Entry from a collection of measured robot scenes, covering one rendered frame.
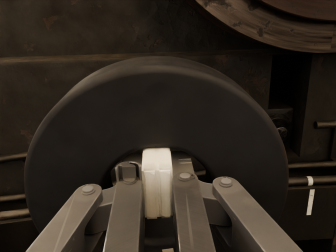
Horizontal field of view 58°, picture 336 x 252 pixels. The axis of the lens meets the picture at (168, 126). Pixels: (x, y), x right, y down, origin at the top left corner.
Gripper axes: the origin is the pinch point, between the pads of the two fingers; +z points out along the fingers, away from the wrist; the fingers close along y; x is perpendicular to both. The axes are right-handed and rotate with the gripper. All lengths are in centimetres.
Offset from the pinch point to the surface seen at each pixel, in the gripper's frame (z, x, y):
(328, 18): 17.0, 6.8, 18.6
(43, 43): 34.0, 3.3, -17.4
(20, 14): 34.2, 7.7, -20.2
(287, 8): 17.1, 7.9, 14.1
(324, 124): 26.3, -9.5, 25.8
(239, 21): 18.8, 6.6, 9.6
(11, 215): 17.8, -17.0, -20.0
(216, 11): 18.8, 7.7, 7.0
